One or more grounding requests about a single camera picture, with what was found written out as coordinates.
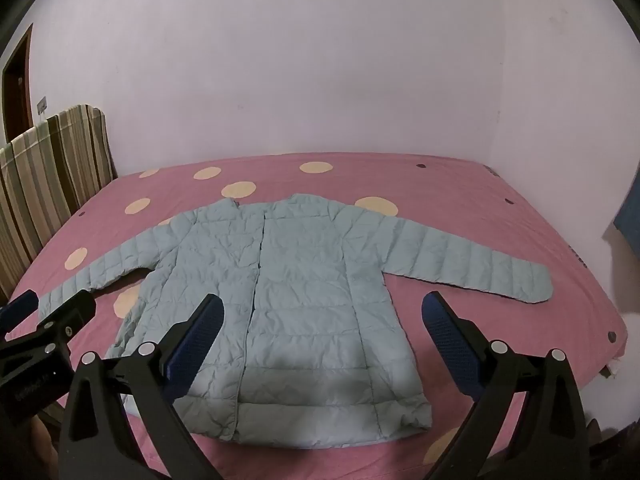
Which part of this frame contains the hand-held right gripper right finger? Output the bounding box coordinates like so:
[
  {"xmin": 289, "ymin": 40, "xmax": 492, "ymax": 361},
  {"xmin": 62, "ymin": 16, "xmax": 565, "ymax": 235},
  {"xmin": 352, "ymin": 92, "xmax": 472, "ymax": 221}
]
[{"xmin": 421, "ymin": 291, "xmax": 592, "ymax": 480}]

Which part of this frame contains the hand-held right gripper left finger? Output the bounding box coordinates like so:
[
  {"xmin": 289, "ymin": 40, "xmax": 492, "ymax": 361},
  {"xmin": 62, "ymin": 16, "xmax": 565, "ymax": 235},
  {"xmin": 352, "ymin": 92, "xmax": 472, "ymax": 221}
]
[{"xmin": 59, "ymin": 293, "xmax": 225, "ymax": 480}]

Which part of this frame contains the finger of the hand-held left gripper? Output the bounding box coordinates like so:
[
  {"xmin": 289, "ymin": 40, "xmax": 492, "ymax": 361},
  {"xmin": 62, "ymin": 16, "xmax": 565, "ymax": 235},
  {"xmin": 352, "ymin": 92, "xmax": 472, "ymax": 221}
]
[
  {"xmin": 34, "ymin": 290, "xmax": 97, "ymax": 357},
  {"xmin": 0, "ymin": 288, "xmax": 40, "ymax": 337}
]

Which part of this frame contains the light blue puffer jacket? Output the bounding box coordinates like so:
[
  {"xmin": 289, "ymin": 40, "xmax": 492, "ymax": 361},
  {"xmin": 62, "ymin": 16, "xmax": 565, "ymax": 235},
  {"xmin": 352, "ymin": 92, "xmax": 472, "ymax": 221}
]
[{"xmin": 37, "ymin": 193, "xmax": 555, "ymax": 447}]

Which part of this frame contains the striped headboard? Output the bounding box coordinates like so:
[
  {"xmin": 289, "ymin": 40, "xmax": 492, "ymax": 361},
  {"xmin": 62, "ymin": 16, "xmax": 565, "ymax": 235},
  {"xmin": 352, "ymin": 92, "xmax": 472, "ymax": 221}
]
[{"xmin": 0, "ymin": 104, "xmax": 119, "ymax": 302}]

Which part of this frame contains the pink dotted bed sheet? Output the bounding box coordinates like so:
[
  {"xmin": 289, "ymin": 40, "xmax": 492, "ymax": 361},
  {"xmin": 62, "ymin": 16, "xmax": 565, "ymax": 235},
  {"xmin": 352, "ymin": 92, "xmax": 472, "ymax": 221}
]
[{"xmin": 7, "ymin": 152, "xmax": 629, "ymax": 480}]

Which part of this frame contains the brown wooden door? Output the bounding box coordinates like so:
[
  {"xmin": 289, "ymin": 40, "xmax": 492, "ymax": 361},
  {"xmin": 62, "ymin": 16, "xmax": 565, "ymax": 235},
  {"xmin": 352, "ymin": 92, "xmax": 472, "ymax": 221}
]
[{"xmin": 0, "ymin": 22, "xmax": 36, "ymax": 147}]

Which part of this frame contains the dark blue object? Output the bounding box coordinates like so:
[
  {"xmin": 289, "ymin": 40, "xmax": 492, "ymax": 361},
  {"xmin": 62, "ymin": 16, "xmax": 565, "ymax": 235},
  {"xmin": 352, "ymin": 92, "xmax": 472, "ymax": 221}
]
[{"xmin": 613, "ymin": 187, "xmax": 640, "ymax": 252}]

